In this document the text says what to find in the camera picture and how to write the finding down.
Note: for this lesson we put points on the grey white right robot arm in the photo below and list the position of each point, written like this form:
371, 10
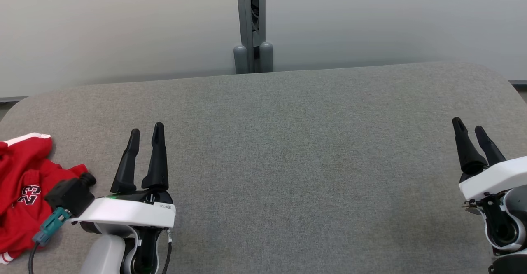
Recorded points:
500, 224

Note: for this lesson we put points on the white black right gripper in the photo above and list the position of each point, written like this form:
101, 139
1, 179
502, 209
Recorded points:
498, 177

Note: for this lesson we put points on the grey metal partition post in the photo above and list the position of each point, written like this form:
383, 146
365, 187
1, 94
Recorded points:
245, 10

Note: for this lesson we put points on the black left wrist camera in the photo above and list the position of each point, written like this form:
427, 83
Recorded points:
70, 195

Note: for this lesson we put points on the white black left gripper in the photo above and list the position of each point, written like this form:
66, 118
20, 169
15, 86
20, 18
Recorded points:
123, 214

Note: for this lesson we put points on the red basketball shorts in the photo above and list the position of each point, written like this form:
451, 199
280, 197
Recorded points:
20, 167

